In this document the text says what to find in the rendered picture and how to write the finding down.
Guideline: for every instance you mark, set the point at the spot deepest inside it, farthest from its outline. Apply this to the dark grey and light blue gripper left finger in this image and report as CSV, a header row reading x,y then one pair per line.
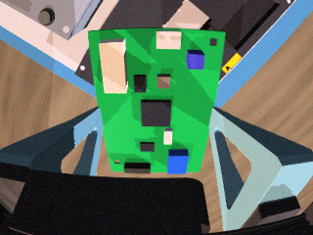
x,y
45,150

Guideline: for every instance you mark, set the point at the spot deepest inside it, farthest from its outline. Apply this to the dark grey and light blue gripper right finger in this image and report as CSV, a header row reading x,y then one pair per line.
x,y
280,168

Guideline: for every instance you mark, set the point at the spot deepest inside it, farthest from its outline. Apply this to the green circuit board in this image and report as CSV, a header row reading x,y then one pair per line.
x,y
156,87

